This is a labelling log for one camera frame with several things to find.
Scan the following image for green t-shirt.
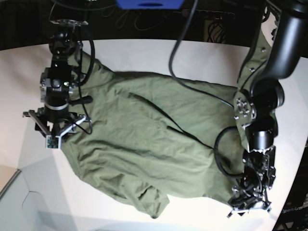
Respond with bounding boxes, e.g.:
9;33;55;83
61;51;280;219

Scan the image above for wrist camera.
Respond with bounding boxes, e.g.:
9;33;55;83
45;135;61;149

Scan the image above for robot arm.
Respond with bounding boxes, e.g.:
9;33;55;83
213;0;308;215
23;0;95;149

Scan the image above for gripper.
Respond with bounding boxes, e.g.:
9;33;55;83
227;186;271;218
23;108;92;142

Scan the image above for blue box at top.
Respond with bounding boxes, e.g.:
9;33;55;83
116;0;184;10

